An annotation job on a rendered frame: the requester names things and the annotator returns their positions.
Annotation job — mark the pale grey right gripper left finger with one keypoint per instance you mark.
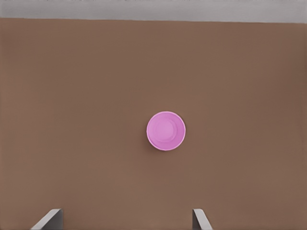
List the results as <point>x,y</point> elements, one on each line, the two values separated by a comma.
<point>50,220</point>

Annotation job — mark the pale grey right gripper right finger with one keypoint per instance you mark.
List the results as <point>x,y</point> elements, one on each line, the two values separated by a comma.
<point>201,220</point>

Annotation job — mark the pink bowl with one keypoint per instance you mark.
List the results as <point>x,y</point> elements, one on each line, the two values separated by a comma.
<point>166,130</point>

